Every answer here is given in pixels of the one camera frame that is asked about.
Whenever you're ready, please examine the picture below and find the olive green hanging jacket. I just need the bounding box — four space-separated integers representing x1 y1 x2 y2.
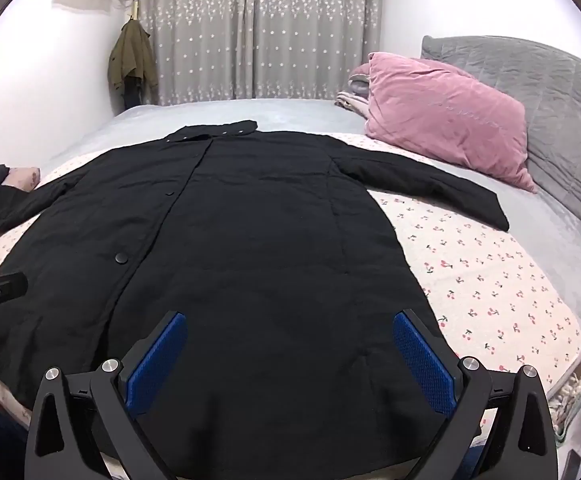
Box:
108 17 160 96

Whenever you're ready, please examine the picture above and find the cherry-print bed sheet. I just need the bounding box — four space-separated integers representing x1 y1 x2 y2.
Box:
0 132 581 411

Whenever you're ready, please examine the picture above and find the grey star-print curtain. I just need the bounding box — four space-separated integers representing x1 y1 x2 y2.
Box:
133 0 386 107

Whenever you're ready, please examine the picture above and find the grey quilted headboard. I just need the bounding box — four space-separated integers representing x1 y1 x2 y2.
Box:
420 35 581 248

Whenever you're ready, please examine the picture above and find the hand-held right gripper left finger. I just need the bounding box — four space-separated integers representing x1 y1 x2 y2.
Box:
23 311 188 480

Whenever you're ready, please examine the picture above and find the folded grey pink blanket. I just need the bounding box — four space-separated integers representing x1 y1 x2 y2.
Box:
335 62 376 121

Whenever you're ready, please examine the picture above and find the pink pillow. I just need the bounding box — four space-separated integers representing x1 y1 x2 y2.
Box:
364 51 538 194

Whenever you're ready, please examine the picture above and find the dark hanging garment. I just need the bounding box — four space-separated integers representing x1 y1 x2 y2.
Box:
119 76 145 109

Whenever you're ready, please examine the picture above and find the pink patterned cloth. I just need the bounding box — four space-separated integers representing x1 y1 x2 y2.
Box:
0 167 41 256

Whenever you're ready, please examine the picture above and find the wall coat hook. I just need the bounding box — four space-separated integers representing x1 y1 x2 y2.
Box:
113 0 141 22

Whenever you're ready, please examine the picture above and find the white fringed cloth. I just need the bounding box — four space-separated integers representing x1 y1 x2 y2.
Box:
545 370 581 461

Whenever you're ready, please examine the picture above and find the black long coat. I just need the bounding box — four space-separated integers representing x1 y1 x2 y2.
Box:
0 120 510 480

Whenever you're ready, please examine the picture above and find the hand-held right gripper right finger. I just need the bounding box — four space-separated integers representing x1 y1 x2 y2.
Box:
391 308 560 480

